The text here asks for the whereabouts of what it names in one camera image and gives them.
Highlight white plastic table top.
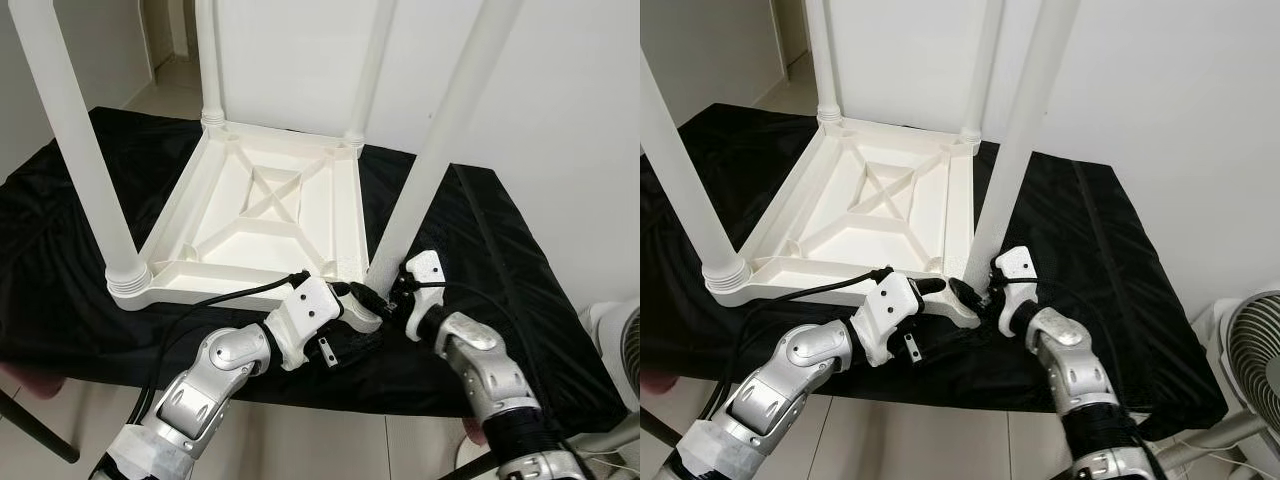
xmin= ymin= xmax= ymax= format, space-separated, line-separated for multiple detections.
xmin=105 ymin=110 xmax=396 ymax=313
xmin=703 ymin=107 xmax=986 ymax=329

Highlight white plastic table leg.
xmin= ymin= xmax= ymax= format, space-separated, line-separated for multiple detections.
xmin=958 ymin=0 xmax=1006 ymax=149
xmin=962 ymin=0 xmax=1081 ymax=286
xmin=362 ymin=0 xmax=526 ymax=296
xmin=805 ymin=0 xmax=843 ymax=126
xmin=195 ymin=0 xmax=226 ymax=129
xmin=8 ymin=0 xmax=153 ymax=301
xmin=343 ymin=0 xmax=399 ymax=151
xmin=640 ymin=50 xmax=753 ymax=296

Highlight black table cloth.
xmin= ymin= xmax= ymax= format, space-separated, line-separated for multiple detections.
xmin=0 ymin=107 xmax=626 ymax=421
xmin=640 ymin=103 xmax=1231 ymax=441

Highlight white floor fan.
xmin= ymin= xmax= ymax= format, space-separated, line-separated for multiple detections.
xmin=585 ymin=300 xmax=641 ymax=411
xmin=1200 ymin=290 xmax=1280 ymax=441

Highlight grey metal tube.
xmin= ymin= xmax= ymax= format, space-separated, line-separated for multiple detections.
xmin=450 ymin=420 xmax=641 ymax=480
xmin=1130 ymin=410 xmax=1271 ymax=476

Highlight black metal table leg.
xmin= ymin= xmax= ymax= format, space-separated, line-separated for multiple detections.
xmin=640 ymin=410 xmax=686 ymax=446
xmin=0 ymin=390 xmax=81 ymax=464

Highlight red table edge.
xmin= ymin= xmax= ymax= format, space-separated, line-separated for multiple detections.
xmin=0 ymin=362 xmax=61 ymax=401

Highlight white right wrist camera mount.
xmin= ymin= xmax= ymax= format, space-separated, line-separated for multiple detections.
xmin=400 ymin=250 xmax=446 ymax=341
xmin=992 ymin=245 xmax=1039 ymax=336

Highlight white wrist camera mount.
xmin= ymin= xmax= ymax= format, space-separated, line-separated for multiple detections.
xmin=855 ymin=272 xmax=926 ymax=366
xmin=992 ymin=245 xmax=1039 ymax=336
xmin=265 ymin=277 xmax=346 ymax=371
xmin=400 ymin=250 xmax=446 ymax=341

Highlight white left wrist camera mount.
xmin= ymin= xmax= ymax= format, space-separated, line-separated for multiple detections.
xmin=855 ymin=272 xmax=926 ymax=366
xmin=265 ymin=277 xmax=346 ymax=371

